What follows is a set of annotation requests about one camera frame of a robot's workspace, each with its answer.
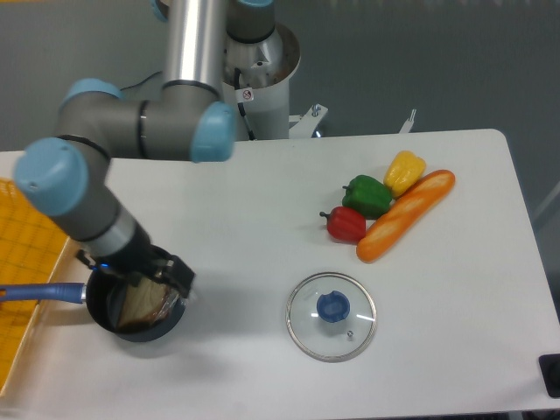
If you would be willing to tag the red toy bell pepper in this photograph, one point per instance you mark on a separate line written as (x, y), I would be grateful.
(345, 224)

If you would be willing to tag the green toy bell pepper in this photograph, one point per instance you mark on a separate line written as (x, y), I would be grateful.
(367, 196)

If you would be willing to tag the yellow woven basket tray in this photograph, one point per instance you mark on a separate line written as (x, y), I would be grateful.
(33, 251)

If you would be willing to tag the plastic toast slice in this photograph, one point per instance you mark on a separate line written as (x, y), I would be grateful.
(146, 305)

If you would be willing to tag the yellow toy bell pepper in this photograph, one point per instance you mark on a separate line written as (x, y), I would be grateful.
(404, 171)

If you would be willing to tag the orange toy baguette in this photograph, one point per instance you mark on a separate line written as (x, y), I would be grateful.
(384, 233)

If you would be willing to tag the black pot with blue handle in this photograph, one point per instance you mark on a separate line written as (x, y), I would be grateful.
(103, 298)

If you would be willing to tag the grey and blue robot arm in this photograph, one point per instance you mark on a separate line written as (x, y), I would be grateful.
(63, 176)

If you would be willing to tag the glass lid with blue knob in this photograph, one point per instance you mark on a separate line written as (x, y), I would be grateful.
(331, 317)

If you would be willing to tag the black device at table corner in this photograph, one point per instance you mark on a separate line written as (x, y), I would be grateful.
(550, 369)

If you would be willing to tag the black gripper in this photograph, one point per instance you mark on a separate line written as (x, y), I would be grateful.
(131, 257)

